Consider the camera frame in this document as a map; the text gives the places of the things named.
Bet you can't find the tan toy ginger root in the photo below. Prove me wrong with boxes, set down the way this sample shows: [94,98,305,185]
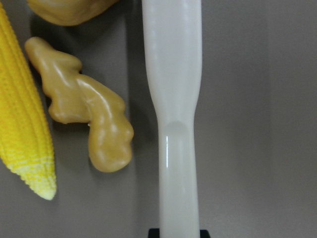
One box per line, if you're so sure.
[25,37,134,173]

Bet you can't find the beige hand brush black bristles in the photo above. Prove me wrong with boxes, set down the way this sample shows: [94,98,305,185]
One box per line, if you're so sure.
[142,0,203,238]

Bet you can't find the yellow toy corn cob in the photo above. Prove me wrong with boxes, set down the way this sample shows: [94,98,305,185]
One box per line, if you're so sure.
[0,7,56,200]

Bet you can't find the brown toy potato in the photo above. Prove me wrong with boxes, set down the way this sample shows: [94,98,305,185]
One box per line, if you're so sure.
[27,0,118,26]

